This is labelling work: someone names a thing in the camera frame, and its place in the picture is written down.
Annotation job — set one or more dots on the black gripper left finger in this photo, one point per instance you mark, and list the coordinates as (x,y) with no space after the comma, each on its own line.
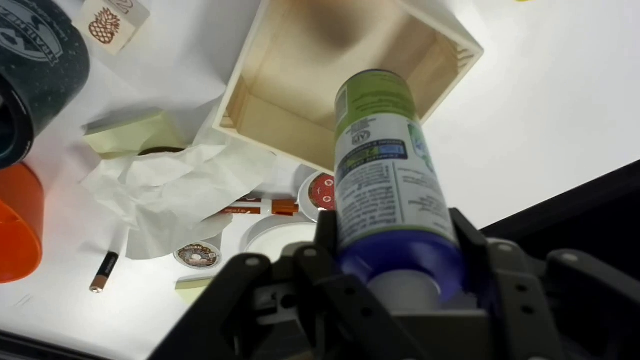
(261,301)

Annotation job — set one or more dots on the small wooden crate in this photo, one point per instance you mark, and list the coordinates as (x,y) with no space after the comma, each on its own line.
(301,73)

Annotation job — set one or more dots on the dark teal mug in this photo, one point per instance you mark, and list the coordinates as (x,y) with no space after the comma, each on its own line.
(36,73)

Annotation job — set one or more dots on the printed wooden cube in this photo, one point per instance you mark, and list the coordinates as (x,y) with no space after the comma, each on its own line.
(111,24)

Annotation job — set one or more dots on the blue bottle with green label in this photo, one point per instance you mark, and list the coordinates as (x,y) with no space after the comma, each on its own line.
(391,187)

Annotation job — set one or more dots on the small round brown token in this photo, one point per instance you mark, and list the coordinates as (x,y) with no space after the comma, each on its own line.
(196,254)

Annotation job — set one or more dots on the crumpled white tissue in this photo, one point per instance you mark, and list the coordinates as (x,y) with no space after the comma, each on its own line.
(173,193)

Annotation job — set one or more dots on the black stick with copper end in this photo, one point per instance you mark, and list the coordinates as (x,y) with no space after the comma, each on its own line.
(105,272)

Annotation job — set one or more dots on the small brown orange piece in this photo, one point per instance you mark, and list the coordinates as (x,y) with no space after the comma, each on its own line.
(284,207)

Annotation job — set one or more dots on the red white bowl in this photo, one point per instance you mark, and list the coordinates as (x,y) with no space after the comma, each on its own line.
(320,193)

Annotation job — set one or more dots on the orange plastic bowl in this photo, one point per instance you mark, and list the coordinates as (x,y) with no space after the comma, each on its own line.
(19,226)

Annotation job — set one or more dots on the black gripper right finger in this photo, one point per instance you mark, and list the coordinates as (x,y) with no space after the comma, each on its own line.
(566,307)

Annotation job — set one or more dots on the red white sachet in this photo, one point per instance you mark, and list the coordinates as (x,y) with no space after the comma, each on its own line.
(240,204)

